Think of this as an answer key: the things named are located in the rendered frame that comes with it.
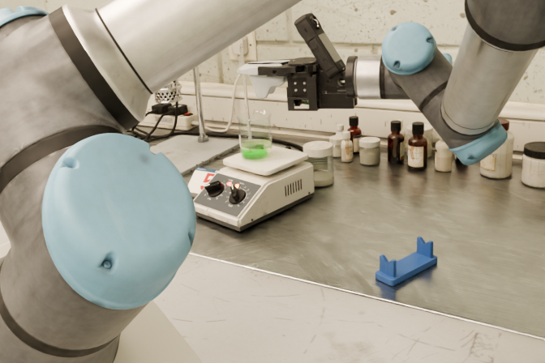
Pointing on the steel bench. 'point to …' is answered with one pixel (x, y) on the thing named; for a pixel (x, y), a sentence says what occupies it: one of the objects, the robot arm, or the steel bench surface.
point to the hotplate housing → (265, 195)
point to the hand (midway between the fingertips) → (244, 66)
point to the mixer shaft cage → (169, 93)
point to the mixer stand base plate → (193, 151)
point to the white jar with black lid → (534, 164)
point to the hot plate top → (281, 155)
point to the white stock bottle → (499, 157)
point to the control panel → (228, 195)
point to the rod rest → (388, 272)
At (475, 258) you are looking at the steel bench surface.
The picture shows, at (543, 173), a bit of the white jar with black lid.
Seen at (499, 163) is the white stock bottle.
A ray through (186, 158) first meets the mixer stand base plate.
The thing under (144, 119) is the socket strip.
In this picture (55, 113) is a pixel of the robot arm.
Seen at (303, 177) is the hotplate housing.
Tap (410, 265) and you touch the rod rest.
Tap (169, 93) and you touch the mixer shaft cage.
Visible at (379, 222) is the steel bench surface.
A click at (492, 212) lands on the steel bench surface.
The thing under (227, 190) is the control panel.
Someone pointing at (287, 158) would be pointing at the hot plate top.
